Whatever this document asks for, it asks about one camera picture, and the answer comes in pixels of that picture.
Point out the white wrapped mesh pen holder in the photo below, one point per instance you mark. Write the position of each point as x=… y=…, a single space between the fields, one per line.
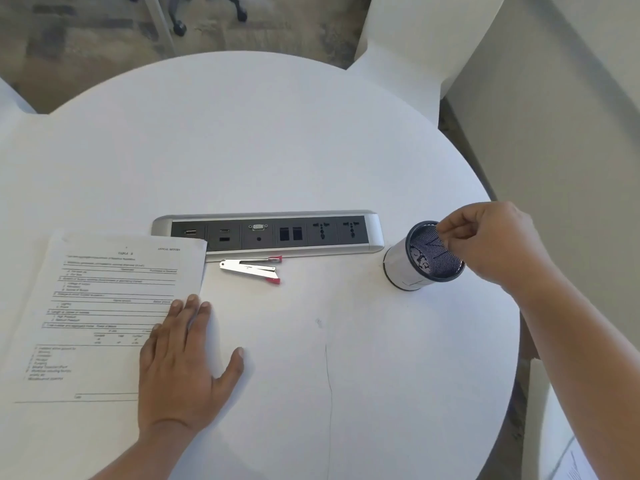
x=400 y=269

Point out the white plastic chair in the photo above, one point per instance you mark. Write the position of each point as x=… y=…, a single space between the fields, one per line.
x=425 y=39
x=545 y=434
x=12 y=102

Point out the person's right hand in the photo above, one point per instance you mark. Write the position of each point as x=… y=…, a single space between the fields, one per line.
x=500 y=244

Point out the person's left hand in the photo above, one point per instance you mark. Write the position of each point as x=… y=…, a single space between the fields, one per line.
x=175 y=374

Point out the printed paper stack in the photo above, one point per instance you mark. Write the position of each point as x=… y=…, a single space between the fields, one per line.
x=110 y=289

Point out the black swivel office chair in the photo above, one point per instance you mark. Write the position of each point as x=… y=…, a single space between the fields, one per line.
x=205 y=9

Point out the long white table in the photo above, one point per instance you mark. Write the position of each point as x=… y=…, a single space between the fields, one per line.
x=159 y=22

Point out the silver table power socket strip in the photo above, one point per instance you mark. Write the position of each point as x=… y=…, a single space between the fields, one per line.
x=270 y=232

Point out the silver stapler with pink ends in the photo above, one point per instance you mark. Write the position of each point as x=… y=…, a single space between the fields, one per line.
x=247 y=268

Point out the person's right forearm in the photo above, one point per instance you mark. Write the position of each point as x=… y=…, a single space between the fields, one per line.
x=590 y=374

